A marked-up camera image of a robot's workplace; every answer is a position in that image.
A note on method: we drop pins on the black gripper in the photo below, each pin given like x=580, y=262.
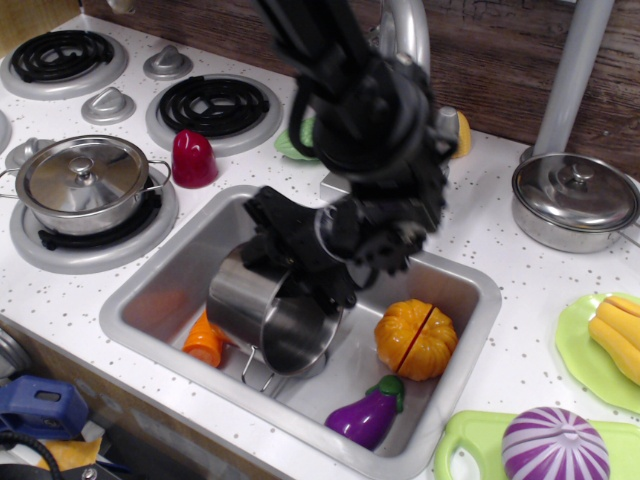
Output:
x=285, y=236

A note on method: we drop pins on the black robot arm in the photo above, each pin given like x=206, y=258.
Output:
x=369, y=119

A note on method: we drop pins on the silver sink basin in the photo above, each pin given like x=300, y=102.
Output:
x=281, y=419

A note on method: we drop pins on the lidded steel pot on stove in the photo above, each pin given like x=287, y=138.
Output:
x=86, y=184

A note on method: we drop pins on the orange toy carrot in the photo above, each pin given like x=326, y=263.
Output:
x=206, y=341

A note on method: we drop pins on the green toy bitter gourd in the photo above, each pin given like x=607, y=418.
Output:
x=284, y=145

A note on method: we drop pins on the orange toy pumpkin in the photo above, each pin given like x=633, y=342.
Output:
x=415, y=340

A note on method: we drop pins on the red toy pepper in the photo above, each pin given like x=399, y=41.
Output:
x=193, y=160

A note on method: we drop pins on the purple toy eggplant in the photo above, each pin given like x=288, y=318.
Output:
x=367, y=421

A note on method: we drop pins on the front stove burner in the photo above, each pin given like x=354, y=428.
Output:
x=65, y=254

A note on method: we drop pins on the stove burner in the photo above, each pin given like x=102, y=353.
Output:
x=234, y=113
x=65, y=254
x=64, y=64

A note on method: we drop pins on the back right stove burner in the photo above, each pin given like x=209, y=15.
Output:
x=234, y=113

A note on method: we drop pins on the yellow toy corn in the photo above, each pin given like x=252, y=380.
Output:
x=464, y=137

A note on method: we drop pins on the green cutting board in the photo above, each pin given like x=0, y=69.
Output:
x=480, y=435

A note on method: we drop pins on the upper grey stove knob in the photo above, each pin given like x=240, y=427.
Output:
x=168, y=64

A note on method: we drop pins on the grey stove knob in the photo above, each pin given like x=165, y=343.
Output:
x=25, y=151
x=111, y=106
x=168, y=64

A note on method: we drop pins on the lower grey stove knob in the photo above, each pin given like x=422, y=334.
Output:
x=111, y=106

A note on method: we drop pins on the silver toy faucet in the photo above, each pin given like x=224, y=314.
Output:
x=402, y=31

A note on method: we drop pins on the blue tool below counter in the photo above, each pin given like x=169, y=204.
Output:
x=42, y=408

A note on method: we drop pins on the lidded steel pan right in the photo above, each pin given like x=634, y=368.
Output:
x=574, y=203

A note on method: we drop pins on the yellow cloth lower left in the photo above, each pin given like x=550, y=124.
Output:
x=73, y=454

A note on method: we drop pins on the purple striped toy onion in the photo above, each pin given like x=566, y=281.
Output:
x=553, y=443

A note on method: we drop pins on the left grey stove knob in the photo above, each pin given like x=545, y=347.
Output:
x=25, y=151

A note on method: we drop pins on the back left stove burner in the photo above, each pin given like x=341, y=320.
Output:
x=64, y=64

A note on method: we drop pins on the light green plate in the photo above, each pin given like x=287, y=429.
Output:
x=586, y=361

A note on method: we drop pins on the yellow toy squash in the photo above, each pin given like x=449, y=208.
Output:
x=615, y=328

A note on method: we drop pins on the grey vertical pole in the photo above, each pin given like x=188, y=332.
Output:
x=585, y=35

